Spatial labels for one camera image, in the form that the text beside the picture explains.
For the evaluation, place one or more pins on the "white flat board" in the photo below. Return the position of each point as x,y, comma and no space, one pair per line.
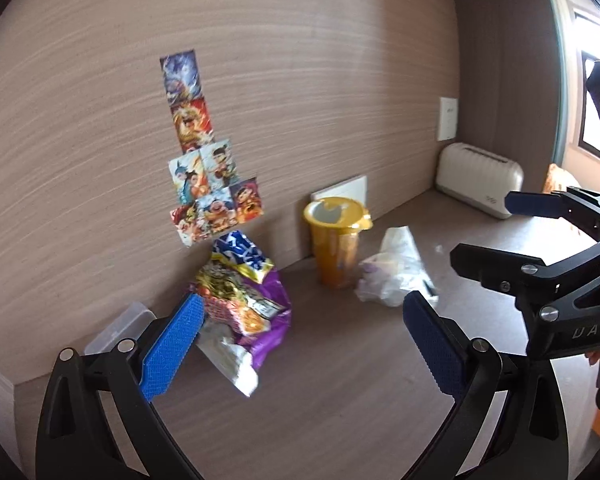
345,190

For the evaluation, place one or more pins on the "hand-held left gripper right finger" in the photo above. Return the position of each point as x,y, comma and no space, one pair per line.
432,347

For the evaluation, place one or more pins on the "purple snack bag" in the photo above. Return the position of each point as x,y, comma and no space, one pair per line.
250,305

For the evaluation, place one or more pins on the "person's right hand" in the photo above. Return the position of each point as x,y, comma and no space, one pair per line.
592,357

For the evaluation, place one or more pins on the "blue and white snack bag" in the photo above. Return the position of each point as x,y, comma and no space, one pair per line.
242,255

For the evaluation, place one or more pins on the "crumpled white printed wrapper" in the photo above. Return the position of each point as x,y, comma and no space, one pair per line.
230,360

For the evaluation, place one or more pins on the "group of cartoon wall stickers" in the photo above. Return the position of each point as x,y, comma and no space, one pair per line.
205,170

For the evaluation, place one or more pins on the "yellow plastic cup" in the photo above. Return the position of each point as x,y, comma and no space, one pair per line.
337,250

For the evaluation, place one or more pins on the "white wall socket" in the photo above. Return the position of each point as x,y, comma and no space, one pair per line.
447,119

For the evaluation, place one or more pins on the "clear plastic box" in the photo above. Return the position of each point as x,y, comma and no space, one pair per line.
117,327

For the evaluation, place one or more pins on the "white toaster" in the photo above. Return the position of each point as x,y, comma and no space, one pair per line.
477,180

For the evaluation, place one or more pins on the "grey curtain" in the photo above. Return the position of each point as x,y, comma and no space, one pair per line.
560,110

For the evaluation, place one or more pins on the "clear plastic bag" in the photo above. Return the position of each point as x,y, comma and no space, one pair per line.
400,270

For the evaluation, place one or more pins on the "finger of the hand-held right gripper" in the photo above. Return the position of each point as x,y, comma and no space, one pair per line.
532,204
495,267

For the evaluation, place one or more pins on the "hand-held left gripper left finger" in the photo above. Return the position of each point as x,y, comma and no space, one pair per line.
175,347

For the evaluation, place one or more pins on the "window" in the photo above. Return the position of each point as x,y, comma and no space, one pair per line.
592,35

